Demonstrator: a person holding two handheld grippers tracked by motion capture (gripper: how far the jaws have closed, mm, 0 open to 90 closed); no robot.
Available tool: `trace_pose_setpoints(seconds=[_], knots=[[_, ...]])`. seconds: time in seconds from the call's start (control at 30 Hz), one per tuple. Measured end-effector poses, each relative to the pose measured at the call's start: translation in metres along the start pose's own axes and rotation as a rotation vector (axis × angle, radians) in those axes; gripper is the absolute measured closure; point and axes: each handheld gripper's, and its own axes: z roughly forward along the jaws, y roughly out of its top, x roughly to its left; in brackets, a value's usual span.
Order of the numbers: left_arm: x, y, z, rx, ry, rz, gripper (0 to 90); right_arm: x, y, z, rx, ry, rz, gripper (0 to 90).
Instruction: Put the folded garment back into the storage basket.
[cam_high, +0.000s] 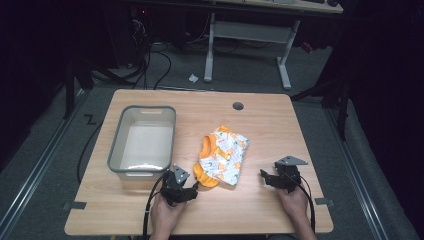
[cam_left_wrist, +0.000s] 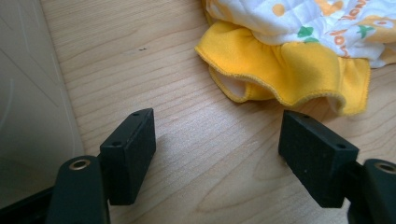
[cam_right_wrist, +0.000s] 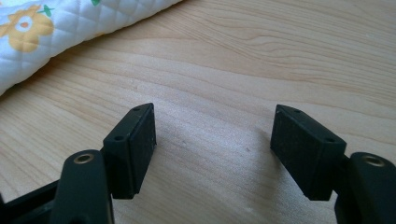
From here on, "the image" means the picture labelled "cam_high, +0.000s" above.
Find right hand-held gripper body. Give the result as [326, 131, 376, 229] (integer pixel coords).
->
[273, 155, 309, 194]

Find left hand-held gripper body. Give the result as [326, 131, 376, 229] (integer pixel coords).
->
[160, 163, 191, 207]

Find orange and white printed garment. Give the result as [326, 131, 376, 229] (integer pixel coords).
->
[192, 124, 251, 189]

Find person's left hand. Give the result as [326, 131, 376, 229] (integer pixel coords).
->
[149, 193, 186, 232]

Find person's right hand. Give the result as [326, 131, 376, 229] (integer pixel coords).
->
[277, 186, 310, 219]

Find grey tape piece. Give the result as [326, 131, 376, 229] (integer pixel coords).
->
[61, 201, 88, 211]
[314, 197, 335, 207]

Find white plastic bin grey rim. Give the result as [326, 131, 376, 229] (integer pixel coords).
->
[106, 104, 177, 183]

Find black metal stand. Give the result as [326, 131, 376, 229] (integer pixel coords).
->
[62, 54, 136, 120]
[290, 74, 352, 142]

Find white-framed desk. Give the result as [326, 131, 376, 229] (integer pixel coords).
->
[202, 0, 345, 91]

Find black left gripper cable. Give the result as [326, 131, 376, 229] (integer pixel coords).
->
[142, 170, 172, 240]

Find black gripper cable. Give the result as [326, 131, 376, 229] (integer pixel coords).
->
[142, 170, 172, 240]
[297, 182, 317, 233]

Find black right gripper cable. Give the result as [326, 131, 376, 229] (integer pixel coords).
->
[297, 182, 317, 233]

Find metal floor rail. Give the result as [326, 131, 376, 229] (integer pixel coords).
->
[323, 106, 390, 240]
[0, 89, 88, 232]

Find thin black cable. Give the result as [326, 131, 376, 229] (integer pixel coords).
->
[76, 121, 105, 185]

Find black floor cables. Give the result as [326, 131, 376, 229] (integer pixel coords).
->
[128, 18, 173, 91]

